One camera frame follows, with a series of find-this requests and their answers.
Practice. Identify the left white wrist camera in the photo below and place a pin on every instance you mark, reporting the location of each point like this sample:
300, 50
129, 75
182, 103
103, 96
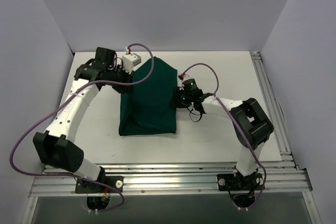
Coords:
129, 61

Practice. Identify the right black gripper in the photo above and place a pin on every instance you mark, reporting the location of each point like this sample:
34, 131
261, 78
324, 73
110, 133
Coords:
176, 100

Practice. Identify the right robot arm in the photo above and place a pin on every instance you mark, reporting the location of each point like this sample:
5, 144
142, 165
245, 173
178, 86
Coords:
251, 124

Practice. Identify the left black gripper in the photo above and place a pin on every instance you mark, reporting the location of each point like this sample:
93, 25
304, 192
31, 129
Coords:
127, 77

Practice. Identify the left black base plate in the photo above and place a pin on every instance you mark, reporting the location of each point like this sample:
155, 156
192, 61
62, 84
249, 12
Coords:
110, 184

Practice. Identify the aluminium rail frame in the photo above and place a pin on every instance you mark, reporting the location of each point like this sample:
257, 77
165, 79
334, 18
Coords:
187, 162

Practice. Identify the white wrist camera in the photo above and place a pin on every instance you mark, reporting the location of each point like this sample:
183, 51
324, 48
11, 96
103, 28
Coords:
184, 78
129, 61

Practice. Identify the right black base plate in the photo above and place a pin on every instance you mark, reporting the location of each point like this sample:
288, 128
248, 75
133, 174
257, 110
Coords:
238, 182

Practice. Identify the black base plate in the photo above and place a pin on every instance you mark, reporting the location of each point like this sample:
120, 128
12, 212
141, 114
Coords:
110, 184
238, 182

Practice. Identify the green surgical drape cloth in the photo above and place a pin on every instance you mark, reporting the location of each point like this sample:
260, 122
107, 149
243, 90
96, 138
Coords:
146, 110

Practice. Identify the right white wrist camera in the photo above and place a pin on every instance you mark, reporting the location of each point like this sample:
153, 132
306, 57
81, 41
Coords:
184, 78

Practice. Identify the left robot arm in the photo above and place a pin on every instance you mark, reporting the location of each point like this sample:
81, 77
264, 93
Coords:
56, 146

